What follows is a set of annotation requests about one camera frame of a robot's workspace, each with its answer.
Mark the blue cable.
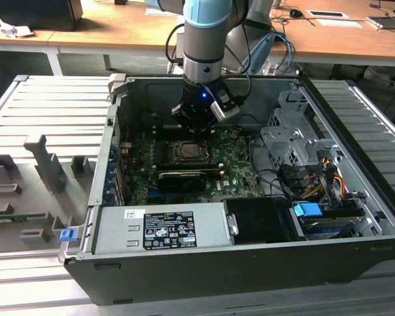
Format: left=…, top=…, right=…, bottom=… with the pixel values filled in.
left=275, top=31, right=296, bottom=72

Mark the black PC case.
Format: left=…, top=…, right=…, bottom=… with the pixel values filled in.
left=57, top=72, right=395, bottom=307

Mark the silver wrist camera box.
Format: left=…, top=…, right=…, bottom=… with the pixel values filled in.
left=209, top=89, right=241, bottom=123

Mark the black equipment box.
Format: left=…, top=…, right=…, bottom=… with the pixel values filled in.
left=0, top=0, right=84, bottom=32

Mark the hard disk in blue carrier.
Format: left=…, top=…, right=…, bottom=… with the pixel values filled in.
left=291, top=202, right=366, bottom=241

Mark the blue case latch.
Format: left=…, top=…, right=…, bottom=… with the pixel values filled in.
left=59, top=229, right=78, bottom=244

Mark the yellow red wire bundle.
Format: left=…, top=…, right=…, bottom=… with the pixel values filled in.
left=302, top=157, right=346, bottom=201

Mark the grey parts rack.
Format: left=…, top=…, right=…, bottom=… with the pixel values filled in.
left=0, top=133, right=98, bottom=254

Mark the black graphics card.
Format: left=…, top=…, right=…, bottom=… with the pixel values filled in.
left=156, top=169, right=207, bottom=194

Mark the black plastic fan shroud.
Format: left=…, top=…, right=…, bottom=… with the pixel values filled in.
left=223, top=196, right=305, bottom=246

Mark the grey desk cable port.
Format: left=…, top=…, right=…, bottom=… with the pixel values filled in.
left=306, top=9, right=350, bottom=19

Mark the green RAM stick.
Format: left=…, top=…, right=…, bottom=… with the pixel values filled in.
left=0, top=213, right=47, bottom=222

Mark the crumpled white paper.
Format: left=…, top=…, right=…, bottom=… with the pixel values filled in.
left=0, top=18, right=34, bottom=39

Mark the pale blue teach pendant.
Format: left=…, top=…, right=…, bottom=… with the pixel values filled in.
left=248, top=32, right=277, bottom=75

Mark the silver power supply unit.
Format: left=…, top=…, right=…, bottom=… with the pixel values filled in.
left=92, top=202, right=234, bottom=256

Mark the grey laptop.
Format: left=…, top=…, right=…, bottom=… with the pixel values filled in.
left=367, top=14, right=395, bottom=32

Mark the white paper sheet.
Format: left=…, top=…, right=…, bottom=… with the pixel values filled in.
left=144, top=8, right=185, bottom=17
left=315, top=18, right=363, bottom=29

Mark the green motherboard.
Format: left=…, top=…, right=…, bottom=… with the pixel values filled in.
left=117, top=123, right=267, bottom=205

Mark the wooden desk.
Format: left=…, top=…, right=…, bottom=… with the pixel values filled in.
left=0, top=0, right=395, bottom=78

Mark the metal drive cage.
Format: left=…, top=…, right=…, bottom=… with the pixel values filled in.
left=259, top=90, right=345, bottom=178

